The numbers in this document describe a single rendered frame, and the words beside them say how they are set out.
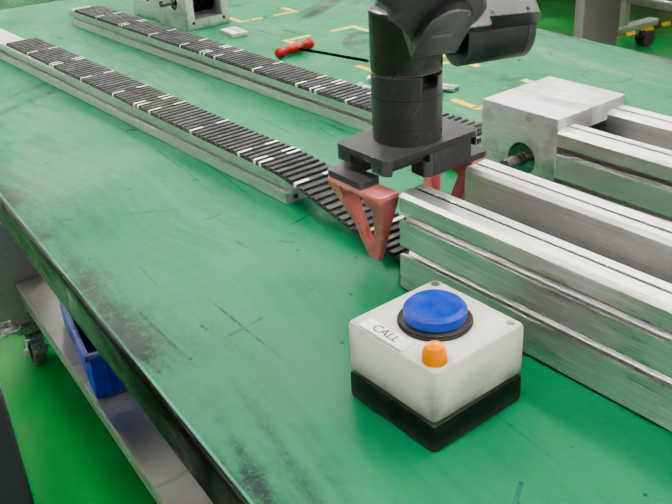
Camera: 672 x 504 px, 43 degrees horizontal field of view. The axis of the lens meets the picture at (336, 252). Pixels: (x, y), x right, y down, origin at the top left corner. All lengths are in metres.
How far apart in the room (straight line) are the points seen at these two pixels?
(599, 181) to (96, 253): 0.45
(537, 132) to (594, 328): 0.28
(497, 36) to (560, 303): 0.22
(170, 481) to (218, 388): 0.79
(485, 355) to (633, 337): 0.09
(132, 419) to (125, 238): 0.73
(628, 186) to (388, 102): 0.22
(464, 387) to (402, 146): 0.23
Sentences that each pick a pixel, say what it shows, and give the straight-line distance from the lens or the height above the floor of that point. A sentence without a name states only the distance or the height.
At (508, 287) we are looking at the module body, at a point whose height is 0.83.
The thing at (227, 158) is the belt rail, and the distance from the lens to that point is 0.93.
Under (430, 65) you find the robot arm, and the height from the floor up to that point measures 0.95.
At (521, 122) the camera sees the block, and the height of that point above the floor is 0.86.
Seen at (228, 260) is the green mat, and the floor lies 0.78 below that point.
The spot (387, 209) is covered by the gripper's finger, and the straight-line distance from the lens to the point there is 0.67.
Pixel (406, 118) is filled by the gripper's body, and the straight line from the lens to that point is 0.67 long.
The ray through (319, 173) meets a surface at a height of 0.81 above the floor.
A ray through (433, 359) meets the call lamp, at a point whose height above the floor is 0.85.
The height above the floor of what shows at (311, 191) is 0.81.
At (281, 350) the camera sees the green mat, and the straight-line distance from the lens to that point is 0.63.
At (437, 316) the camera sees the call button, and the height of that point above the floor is 0.85.
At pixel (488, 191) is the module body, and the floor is 0.85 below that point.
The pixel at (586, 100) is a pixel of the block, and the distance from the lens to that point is 0.84.
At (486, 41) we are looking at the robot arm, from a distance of 0.68.
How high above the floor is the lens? 1.13
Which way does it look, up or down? 28 degrees down
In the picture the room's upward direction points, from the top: 3 degrees counter-clockwise
